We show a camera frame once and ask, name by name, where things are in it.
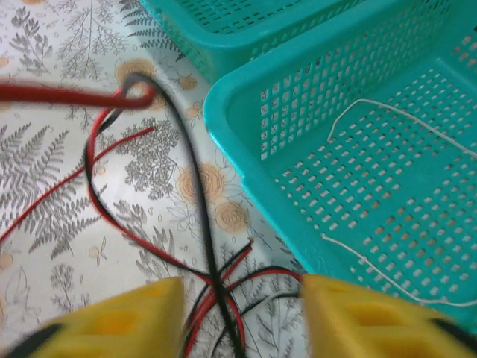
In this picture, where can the teal plastic mesh basket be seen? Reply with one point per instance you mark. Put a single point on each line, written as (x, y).
(238, 123)
(223, 59)

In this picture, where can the floral patterned table cloth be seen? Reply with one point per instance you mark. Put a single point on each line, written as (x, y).
(48, 298)

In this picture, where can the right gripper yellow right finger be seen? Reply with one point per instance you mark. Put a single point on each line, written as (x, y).
(372, 328)

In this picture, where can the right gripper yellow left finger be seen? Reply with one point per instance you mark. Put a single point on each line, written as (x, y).
(112, 328)

